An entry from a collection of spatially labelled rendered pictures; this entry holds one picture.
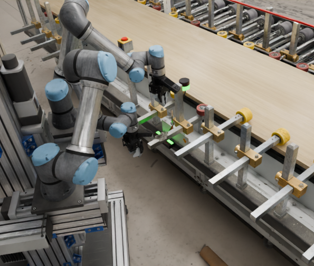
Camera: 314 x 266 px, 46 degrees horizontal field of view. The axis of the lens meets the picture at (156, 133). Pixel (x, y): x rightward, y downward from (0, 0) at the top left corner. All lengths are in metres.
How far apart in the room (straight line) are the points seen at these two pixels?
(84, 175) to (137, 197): 1.53
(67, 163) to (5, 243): 0.46
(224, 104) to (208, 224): 0.93
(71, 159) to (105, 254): 1.09
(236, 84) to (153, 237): 1.20
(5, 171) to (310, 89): 1.79
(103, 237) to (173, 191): 0.74
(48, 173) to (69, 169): 0.11
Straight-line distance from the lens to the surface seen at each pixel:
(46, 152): 1.53
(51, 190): 1.62
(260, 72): 2.59
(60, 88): 1.92
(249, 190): 2.03
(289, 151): 1.63
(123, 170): 3.17
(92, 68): 1.47
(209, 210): 2.82
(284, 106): 2.28
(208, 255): 2.52
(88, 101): 1.47
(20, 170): 1.82
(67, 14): 1.75
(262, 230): 2.57
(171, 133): 2.12
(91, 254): 2.46
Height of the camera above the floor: 2.23
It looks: 40 degrees down
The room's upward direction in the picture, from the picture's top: 7 degrees counter-clockwise
